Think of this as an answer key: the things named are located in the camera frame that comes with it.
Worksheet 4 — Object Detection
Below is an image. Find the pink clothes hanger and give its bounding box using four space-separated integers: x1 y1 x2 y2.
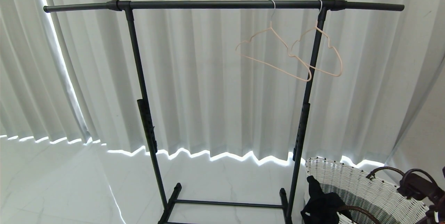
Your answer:
235 0 312 82
288 0 343 77

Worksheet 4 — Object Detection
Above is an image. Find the black clothes rack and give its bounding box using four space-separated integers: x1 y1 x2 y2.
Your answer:
43 0 405 224

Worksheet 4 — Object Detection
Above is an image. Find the black garment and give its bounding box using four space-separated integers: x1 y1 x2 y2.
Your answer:
301 175 351 224

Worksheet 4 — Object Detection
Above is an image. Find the white laundry basket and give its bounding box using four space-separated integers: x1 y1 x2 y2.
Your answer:
305 157 431 224

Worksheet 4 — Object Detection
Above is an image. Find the white curtain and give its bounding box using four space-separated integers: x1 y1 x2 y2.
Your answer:
0 0 445 169

